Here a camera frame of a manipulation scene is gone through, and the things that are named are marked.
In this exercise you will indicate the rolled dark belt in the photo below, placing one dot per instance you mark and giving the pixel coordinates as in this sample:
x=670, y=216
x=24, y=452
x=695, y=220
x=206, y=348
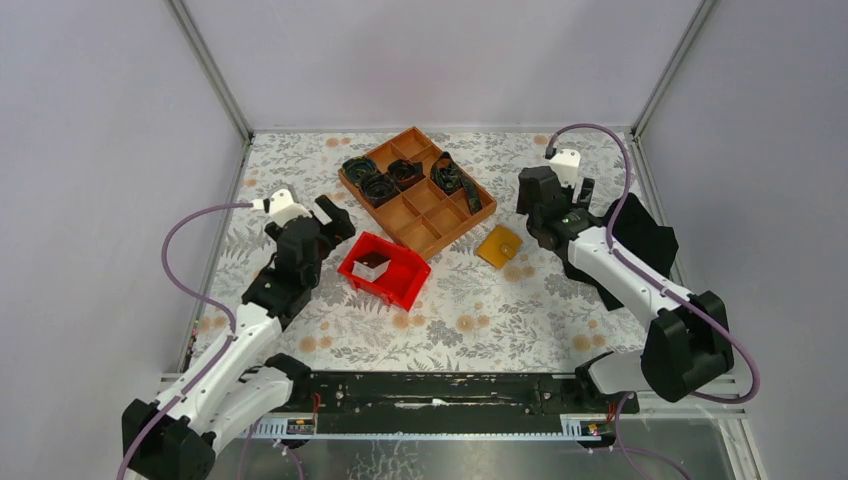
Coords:
x=405, y=173
x=357, y=168
x=378, y=188

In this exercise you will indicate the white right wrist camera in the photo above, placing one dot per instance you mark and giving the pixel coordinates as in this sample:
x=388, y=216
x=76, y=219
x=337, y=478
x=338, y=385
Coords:
x=565, y=165

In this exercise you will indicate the floral table mat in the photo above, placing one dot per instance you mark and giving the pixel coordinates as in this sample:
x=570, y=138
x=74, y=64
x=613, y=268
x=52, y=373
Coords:
x=468, y=316

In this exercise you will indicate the yellow leather card holder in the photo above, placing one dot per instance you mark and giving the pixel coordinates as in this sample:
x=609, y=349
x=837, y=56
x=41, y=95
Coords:
x=499, y=247

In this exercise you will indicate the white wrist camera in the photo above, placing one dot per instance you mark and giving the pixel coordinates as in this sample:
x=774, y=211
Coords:
x=282, y=213
x=565, y=165

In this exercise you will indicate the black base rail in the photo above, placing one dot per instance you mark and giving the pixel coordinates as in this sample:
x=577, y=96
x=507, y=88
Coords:
x=446, y=404

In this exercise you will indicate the black cloth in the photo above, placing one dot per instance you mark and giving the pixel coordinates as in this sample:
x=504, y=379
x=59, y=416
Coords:
x=636, y=229

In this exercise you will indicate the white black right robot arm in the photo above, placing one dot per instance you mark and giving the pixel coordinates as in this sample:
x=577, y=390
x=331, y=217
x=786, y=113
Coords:
x=627, y=257

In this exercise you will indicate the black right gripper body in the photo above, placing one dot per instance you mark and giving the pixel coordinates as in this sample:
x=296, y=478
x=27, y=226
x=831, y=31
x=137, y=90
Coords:
x=568, y=193

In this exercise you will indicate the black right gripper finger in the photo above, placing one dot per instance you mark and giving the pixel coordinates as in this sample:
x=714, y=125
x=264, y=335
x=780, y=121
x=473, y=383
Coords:
x=530, y=192
x=585, y=193

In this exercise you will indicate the dark brown credit card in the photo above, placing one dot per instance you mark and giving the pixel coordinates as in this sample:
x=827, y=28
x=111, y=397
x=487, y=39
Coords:
x=372, y=260

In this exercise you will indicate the brown compartment organizer tray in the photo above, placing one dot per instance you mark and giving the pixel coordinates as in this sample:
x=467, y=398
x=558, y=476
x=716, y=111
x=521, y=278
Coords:
x=446, y=204

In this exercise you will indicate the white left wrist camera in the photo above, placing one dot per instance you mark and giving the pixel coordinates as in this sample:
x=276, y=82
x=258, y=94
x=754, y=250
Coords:
x=282, y=213

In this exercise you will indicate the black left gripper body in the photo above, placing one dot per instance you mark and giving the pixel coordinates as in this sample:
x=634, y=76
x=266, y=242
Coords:
x=325, y=245

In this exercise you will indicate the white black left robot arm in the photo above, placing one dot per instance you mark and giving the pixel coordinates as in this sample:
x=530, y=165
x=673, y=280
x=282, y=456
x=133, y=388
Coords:
x=180, y=433

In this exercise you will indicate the white credit card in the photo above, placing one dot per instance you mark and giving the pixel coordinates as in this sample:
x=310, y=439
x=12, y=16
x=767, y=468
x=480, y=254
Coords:
x=366, y=274

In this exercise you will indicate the red plastic bin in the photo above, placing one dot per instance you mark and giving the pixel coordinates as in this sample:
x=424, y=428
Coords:
x=401, y=284

